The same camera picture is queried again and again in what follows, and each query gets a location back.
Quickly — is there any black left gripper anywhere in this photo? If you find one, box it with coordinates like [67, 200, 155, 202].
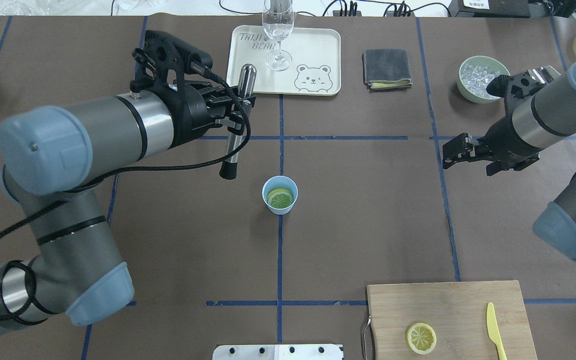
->
[166, 82, 257, 148]

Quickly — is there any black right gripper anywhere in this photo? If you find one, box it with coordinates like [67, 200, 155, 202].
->
[442, 117, 540, 177]

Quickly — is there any steel muddler with black tip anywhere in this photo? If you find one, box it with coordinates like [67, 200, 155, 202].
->
[219, 63, 258, 180]

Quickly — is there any yellow lemon slice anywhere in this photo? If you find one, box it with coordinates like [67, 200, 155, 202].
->
[266, 187, 295, 210]
[406, 322, 437, 355]

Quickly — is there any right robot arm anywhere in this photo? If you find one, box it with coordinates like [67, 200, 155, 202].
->
[441, 62, 576, 264]

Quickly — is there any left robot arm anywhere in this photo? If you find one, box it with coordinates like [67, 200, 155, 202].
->
[0, 80, 255, 335]

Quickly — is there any light blue paper cup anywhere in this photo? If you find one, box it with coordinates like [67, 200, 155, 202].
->
[262, 175, 299, 215]

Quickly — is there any green bowl of ice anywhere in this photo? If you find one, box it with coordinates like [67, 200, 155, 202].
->
[455, 55, 510, 104]

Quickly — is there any cream bear serving tray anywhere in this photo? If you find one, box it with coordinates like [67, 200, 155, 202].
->
[226, 25, 342, 96]

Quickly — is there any clear wine glass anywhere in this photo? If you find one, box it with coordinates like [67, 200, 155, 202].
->
[262, 0, 295, 72]

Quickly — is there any steel ice scoop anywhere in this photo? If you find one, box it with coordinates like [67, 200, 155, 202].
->
[527, 65, 562, 84]

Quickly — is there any grey folded cloth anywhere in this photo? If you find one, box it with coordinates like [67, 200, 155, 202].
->
[362, 48, 413, 91]

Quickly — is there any black power strip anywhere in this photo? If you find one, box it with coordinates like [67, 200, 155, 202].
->
[318, 0, 426, 18]

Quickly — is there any bamboo cutting board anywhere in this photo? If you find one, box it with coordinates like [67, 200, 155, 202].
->
[366, 280, 537, 360]

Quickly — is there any yellow plastic knife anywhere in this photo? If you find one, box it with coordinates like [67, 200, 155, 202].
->
[486, 301, 508, 360]

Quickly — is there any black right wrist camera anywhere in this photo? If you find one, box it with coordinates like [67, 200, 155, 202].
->
[486, 71, 546, 116]

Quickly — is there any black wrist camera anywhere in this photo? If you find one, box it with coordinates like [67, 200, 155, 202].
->
[486, 71, 546, 116]
[129, 30, 214, 94]

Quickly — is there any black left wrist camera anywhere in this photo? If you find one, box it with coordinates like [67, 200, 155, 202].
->
[129, 30, 214, 94]

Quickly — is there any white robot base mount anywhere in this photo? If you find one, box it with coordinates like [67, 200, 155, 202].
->
[212, 343, 345, 360]

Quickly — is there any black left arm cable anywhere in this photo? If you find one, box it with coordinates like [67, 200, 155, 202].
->
[0, 48, 252, 326]

